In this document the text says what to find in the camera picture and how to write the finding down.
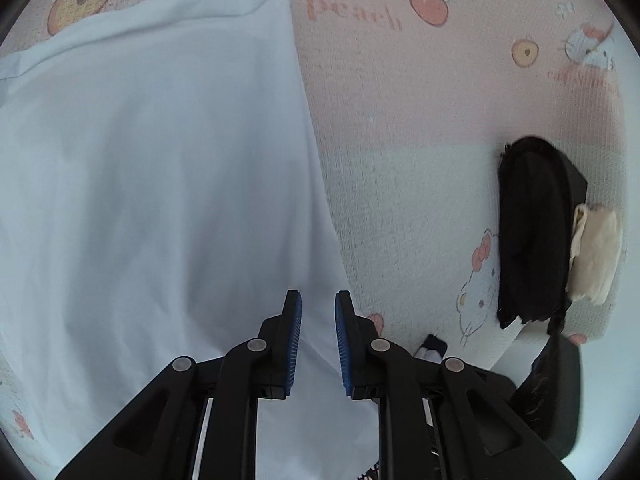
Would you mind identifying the black folded garment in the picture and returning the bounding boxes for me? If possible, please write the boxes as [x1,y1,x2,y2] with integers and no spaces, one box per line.
[497,135,588,331]

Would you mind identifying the cream folded cloth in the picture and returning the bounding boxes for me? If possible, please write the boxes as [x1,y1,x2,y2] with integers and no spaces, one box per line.
[567,202,623,306]

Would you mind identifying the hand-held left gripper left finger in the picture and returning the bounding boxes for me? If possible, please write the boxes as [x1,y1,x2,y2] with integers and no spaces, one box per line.
[55,289,303,480]

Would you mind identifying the cartoon cat printed blanket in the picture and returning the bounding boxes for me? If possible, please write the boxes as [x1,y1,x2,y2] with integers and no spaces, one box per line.
[0,0,631,480]

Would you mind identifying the white t-shirt with navy trim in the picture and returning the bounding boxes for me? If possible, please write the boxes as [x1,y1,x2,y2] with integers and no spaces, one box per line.
[0,0,381,480]

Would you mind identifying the black pouch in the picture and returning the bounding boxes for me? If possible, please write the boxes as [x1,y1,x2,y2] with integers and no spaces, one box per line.
[510,332,583,461]

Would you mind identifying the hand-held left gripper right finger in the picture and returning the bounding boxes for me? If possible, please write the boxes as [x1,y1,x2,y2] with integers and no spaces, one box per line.
[334,290,576,480]

